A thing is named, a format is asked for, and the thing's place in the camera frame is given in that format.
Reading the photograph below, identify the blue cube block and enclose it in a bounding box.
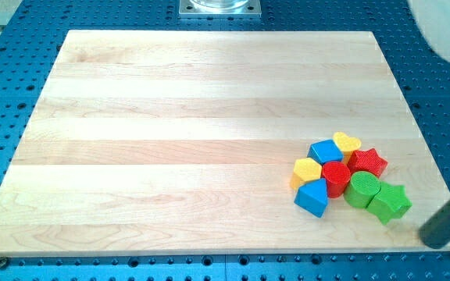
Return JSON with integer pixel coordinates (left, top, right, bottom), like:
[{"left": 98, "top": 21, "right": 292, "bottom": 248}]
[{"left": 307, "top": 140, "right": 344, "bottom": 165}]

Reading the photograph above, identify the green star block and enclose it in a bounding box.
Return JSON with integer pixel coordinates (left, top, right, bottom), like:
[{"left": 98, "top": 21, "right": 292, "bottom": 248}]
[{"left": 366, "top": 181, "right": 413, "bottom": 225}]

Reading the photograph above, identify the red cylinder block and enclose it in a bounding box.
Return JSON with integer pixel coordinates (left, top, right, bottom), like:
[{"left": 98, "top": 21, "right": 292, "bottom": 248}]
[{"left": 321, "top": 161, "right": 351, "bottom": 198}]

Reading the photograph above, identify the yellow hexagon block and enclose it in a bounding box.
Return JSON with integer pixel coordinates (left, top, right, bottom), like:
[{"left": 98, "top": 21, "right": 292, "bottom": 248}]
[{"left": 290, "top": 158, "right": 322, "bottom": 190}]

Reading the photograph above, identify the light wooden board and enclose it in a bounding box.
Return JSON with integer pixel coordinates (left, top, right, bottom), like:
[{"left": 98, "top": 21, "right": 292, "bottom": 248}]
[{"left": 0, "top": 30, "right": 450, "bottom": 258}]

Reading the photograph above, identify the red star block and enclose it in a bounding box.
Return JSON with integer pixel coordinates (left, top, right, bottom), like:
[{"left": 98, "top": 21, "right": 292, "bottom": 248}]
[{"left": 347, "top": 148, "right": 388, "bottom": 178}]

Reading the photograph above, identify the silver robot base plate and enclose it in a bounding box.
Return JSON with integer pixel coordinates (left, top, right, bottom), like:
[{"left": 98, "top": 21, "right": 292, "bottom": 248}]
[{"left": 178, "top": 0, "right": 262, "bottom": 18}]

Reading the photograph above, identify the blue triangle block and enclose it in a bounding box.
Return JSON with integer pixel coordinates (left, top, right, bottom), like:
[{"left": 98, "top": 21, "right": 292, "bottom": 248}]
[{"left": 294, "top": 179, "right": 328, "bottom": 218}]

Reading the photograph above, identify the green cylinder block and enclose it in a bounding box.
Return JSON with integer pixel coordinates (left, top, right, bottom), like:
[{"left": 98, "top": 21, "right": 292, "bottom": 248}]
[{"left": 344, "top": 171, "right": 380, "bottom": 208}]

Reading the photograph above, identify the yellow heart block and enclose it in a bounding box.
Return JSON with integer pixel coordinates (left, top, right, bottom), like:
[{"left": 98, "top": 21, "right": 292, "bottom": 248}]
[{"left": 333, "top": 132, "right": 362, "bottom": 164}]

